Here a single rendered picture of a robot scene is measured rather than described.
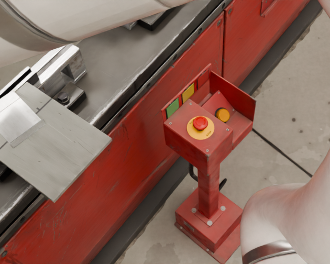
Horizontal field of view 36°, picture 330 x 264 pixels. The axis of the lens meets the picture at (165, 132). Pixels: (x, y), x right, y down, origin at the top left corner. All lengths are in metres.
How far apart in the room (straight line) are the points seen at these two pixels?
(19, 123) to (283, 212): 0.80
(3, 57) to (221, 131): 1.20
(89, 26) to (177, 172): 1.97
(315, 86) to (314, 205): 2.06
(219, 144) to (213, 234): 0.66
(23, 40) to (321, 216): 0.27
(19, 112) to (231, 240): 1.12
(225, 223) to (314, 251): 1.54
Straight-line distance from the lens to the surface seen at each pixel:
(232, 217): 1.96
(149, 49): 1.40
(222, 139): 1.34
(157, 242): 2.05
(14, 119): 1.18
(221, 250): 2.02
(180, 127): 1.36
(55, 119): 1.16
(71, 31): 0.16
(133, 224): 2.04
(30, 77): 1.24
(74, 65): 1.32
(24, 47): 0.16
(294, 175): 2.19
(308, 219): 0.40
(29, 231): 1.35
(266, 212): 0.51
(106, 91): 1.33
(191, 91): 1.38
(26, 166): 1.11
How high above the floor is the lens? 1.93
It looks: 59 degrees down
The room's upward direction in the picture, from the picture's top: 8 degrees counter-clockwise
